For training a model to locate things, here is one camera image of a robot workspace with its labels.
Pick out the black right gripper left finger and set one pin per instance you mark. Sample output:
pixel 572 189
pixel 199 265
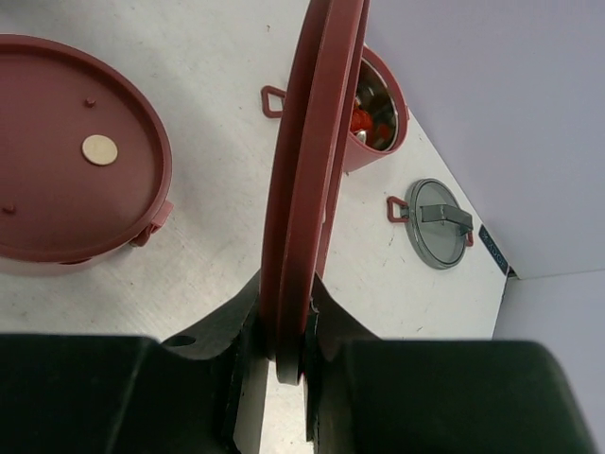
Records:
pixel 201 391

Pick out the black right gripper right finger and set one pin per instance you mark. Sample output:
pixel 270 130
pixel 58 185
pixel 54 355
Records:
pixel 368 395

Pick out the grey lid with handle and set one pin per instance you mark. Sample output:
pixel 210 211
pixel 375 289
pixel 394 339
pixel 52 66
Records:
pixel 439 230

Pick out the dark red lid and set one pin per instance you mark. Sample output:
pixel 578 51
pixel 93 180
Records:
pixel 300 211
pixel 85 159

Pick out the pink steel-lined bowl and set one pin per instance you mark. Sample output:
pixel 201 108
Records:
pixel 82 261
pixel 347 113

